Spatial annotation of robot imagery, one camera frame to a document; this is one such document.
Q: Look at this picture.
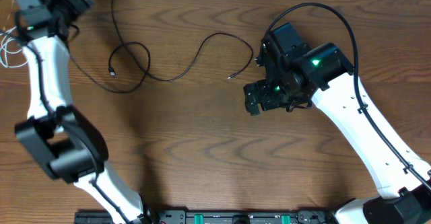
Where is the white usb cable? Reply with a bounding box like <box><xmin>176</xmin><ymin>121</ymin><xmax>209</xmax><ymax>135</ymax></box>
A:
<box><xmin>0</xmin><ymin>25</ymin><xmax>30</xmax><ymax>69</ymax></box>

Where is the black usb cable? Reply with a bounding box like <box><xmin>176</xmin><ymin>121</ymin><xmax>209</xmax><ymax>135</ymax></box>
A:
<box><xmin>69</xmin><ymin>0</ymin><xmax>255</xmax><ymax>94</ymax></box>

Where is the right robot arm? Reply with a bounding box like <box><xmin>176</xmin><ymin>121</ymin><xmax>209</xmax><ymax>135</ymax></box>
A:
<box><xmin>244</xmin><ymin>24</ymin><xmax>430</xmax><ymax>223</ymax></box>

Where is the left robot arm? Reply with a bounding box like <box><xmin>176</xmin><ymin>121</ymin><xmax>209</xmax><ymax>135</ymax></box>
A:
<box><xmin>15</xmin><ymin>0</ymin><xmax>151</xmax><ymax>223</ymax></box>

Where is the right camera black cable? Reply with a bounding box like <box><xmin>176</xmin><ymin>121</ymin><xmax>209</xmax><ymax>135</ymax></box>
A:
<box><xmin>259</xmin><ymin>1</ymin><xmax>431</xmax><ymax>188</ymax></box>

